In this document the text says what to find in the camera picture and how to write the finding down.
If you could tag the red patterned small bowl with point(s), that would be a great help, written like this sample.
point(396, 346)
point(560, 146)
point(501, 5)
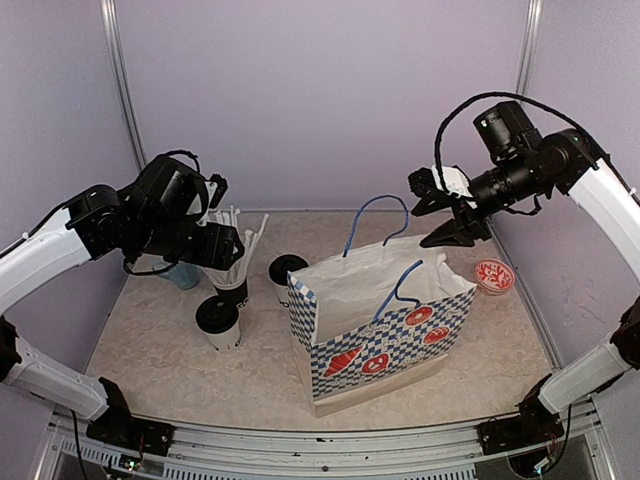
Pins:
point(494, 277)

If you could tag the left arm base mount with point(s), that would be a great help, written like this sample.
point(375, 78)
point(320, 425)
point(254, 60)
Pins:
point(118, 427)

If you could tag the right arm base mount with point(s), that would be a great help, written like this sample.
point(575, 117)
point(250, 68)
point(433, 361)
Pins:
point(533, 424)

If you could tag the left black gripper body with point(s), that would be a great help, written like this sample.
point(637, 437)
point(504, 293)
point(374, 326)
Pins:
point(215, 251)

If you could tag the aluminium corner post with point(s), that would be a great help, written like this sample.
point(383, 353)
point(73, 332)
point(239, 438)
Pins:
point(529, 45)
point(109, 17)

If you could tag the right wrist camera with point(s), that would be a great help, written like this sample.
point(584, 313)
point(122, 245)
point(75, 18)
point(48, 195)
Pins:
point(430, 182)

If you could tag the left aluminium corner post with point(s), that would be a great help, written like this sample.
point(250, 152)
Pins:
point(109, 17)

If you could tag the checkered paper takeout bag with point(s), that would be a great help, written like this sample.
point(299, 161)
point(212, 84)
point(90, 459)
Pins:
point(374, 319)

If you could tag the light blue ceramic mug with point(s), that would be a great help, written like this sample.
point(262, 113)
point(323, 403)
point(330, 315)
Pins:
point(184, 275)

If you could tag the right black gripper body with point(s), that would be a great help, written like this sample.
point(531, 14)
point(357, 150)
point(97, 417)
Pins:
point(465, 208)

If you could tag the black plastic cup lid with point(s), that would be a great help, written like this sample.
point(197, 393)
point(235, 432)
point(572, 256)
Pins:
point(280, 268)

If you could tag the right aluminium corner post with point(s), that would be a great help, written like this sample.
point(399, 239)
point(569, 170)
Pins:
point(529, 45)

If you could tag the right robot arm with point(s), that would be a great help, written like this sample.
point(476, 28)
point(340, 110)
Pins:
point(537, 151)

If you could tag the white paper coffee cup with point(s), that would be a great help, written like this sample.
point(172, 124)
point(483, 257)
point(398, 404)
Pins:
point(282, 293)

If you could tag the aluminium front rail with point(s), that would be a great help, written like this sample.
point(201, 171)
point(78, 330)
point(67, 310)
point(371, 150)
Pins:
point(447, 451)

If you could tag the black paper cup with straws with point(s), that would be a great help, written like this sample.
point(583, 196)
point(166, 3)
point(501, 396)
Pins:
point(235, 293)

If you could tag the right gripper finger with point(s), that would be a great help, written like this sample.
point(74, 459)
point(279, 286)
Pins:
point(433, 202)
point(448, 234)

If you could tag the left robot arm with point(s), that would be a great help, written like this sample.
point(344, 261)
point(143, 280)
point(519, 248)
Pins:
point(163, 212)

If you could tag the bundle of wrapped white straws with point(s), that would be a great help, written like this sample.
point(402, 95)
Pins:
point(244, 240)

